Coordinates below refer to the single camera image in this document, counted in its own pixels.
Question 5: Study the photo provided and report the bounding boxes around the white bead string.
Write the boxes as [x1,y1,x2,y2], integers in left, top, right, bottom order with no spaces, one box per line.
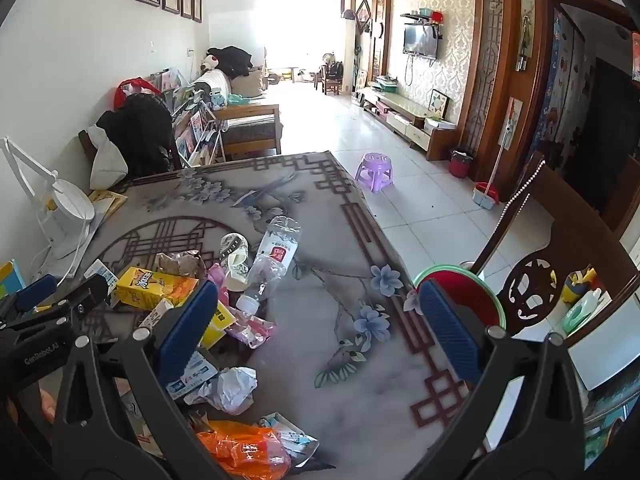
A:
[494,159,546,242]

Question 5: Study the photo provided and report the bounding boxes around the blue book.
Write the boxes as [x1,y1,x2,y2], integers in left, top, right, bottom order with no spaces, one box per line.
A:
[0,259,27,302]

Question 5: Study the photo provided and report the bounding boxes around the white cabinet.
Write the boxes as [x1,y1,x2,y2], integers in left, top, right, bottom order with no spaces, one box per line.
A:
[570,304,640,392]

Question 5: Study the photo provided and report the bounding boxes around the black bag on chair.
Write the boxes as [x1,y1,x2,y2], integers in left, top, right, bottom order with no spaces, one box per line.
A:
[96,93,177,179]

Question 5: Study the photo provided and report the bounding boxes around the clear plastic bottle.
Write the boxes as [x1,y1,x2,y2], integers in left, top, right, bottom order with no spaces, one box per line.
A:
[235,215,304,317]

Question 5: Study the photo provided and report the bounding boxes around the green and white detergent bottle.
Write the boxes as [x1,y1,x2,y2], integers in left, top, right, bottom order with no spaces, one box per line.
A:
[560,287,614,337]

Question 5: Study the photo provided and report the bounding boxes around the panda plush toy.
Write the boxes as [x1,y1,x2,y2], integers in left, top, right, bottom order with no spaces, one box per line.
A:
[201,46,254,79]

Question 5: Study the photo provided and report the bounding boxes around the white and blue packet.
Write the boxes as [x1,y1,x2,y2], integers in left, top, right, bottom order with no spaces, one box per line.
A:
[259,412,319,467]

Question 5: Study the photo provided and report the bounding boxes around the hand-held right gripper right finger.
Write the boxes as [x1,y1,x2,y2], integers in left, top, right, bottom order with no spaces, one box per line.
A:
[418,278,586,480]

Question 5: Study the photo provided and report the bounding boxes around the brown snack wrapper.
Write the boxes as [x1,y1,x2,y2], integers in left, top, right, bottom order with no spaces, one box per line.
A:
[154,250,207,282]

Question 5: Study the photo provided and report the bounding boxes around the purple plastic stool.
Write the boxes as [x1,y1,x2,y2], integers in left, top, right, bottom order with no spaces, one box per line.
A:
[354,152,396,195]

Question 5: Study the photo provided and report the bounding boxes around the wall shelf with items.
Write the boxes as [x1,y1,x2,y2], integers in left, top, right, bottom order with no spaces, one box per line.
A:
[399,8,446,27]

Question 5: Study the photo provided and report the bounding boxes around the wooden sofa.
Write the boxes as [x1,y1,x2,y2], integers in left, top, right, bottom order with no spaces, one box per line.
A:
[200,67,284,162]

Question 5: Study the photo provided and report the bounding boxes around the pink plastic wrapper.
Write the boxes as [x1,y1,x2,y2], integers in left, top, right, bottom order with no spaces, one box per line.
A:
[207,262,277,349]

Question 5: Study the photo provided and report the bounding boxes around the yellow toy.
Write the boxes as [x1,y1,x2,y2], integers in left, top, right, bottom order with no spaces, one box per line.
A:
[562,267,599,304]

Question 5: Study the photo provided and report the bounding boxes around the green container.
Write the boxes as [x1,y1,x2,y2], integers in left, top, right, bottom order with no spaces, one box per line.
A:
[584,424,627,462]

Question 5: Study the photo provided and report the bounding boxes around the white desk lamp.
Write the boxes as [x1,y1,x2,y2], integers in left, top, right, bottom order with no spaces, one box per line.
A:
[0,137,96,262]

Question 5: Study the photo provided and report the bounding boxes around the red bag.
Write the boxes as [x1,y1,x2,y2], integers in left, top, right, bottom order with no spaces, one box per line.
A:
[113,78,164,110]

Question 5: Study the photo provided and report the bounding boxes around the carved wooden chair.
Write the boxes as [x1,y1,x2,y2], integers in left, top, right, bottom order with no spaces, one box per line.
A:
[470,152,640,333]

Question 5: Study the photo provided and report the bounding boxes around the yellow medicine box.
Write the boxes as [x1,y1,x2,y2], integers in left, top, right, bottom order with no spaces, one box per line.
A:
[199,300,237,350]

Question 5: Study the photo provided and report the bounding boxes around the blue and white medicine box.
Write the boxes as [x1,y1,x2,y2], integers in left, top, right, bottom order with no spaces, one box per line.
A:
[166,350,220,402]

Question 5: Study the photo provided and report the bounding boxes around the book rack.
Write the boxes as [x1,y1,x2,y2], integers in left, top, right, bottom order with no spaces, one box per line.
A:
[150,67,227,167]

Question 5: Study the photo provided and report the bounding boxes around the red floor bin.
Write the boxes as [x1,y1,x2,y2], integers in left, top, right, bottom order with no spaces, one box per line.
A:
[448,148,475,179]

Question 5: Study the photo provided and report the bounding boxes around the crumpled white tissue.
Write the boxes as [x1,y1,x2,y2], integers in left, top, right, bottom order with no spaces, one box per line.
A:
[184,367,259,415]

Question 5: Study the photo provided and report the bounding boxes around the patterned framed picture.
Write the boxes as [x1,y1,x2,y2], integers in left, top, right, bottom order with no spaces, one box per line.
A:
[429,88,451,119]

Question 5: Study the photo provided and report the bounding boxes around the red bucket with green rim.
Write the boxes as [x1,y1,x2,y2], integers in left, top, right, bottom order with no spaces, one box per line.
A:
[412,263,507,332]

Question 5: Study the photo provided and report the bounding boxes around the wall television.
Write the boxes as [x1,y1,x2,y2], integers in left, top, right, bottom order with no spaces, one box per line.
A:
[402,23,439,59]

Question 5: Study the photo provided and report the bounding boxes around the yellow booklet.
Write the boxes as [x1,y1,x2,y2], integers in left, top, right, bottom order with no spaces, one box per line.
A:
[88,188,129,222]

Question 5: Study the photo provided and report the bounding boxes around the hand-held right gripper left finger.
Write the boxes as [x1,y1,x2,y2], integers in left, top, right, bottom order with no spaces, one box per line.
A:
[50,281,236,480]

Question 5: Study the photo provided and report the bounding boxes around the yellow drink carton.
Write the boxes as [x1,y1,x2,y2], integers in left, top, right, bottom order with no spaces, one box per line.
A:
[115,266,200,309]

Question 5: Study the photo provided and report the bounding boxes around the empty yogurt cups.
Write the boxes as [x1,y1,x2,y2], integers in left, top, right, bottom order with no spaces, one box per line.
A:
[219,233,250,292]

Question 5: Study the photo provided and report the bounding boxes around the long television cabinet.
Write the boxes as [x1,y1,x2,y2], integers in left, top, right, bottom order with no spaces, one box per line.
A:
[360,86,459,162]

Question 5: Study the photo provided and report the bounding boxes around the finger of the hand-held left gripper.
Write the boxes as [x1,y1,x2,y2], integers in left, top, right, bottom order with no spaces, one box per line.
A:
[56,275,110,322]
[0,275,59,322]

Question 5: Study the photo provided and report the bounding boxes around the white cloth bag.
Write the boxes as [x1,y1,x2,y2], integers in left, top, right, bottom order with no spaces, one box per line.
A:
[88,124,129,190]

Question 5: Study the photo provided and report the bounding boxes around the orange plastic bag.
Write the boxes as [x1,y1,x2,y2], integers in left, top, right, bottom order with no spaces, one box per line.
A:
[196,420,292,480]

